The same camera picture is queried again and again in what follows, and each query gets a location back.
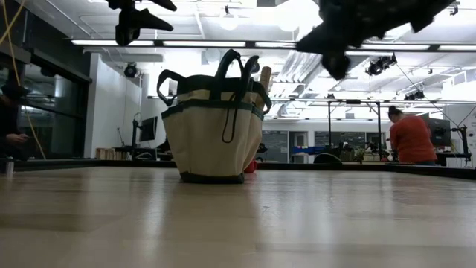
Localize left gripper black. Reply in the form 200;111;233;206
106;0;178;48

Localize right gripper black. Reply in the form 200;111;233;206
295;0;457;81

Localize wooden tool handle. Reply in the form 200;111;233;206
259;66;273;94

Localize cream canvas bag green straps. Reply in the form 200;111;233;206
155;48;273;185

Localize monitor on black arm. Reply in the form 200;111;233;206
427;118;470;165

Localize overhead light bar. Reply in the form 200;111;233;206
70;39;476;53

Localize black chair back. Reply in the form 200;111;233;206
313;153;343;165

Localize black monitor on stand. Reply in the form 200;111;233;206
130;115;159;159

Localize person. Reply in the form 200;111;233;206
0;84;30;159
387;105;439;166

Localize black case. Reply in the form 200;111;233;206
129;147;159;161

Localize stack of wooden boards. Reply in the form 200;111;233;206
95;147;127;161

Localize black metal frame stand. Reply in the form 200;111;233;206
327;99;383;159

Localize black table edge frame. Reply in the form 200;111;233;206
0;159;476;181

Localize yellow cable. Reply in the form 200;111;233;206
0;0;48;161

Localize small grey metal post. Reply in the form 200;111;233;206
3;156;16;176

